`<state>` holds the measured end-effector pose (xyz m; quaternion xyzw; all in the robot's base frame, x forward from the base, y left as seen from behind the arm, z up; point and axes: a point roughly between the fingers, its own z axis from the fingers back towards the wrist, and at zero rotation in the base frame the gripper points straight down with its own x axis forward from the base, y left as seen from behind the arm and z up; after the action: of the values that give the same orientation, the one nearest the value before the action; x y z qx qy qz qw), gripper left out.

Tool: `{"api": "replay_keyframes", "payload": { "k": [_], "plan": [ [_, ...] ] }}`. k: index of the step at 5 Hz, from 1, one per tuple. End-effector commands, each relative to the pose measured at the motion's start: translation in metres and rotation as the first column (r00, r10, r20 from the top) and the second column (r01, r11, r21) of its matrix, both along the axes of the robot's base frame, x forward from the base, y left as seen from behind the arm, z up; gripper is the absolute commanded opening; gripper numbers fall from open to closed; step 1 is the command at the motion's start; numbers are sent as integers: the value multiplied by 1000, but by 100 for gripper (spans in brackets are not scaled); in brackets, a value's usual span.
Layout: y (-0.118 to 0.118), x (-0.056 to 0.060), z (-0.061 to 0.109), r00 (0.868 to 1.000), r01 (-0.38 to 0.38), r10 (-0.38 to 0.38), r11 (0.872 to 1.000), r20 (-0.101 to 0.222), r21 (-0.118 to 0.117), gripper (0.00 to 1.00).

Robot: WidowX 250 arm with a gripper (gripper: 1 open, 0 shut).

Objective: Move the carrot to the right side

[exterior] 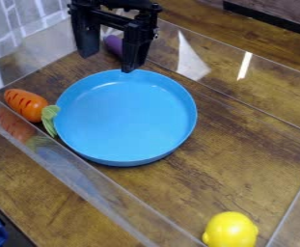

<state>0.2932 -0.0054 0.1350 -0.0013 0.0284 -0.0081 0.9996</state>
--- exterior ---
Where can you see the blue round plate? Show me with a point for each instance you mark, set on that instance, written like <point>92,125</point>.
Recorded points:
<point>126,119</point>

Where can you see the yellow toy lemon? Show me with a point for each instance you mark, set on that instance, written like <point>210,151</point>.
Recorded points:
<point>230,229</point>

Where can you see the clear acrylic enclosure wall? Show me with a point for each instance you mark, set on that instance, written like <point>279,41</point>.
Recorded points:
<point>237,165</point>

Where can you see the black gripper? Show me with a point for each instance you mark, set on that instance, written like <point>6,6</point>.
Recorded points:
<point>116,14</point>

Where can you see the black bar top right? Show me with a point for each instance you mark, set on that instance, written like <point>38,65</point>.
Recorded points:
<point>267,18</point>

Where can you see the purple toy eggplant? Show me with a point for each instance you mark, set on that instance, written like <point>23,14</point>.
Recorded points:
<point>114,44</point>

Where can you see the orange toy carrot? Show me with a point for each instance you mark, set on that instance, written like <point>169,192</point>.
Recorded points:
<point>34,108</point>

